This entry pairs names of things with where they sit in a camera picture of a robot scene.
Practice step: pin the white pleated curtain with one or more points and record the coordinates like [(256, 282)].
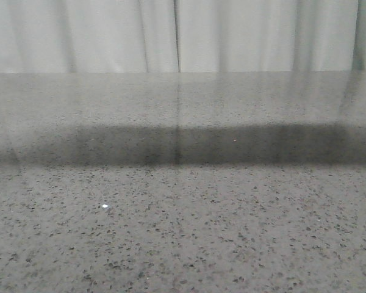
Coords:
[(181, 36)]

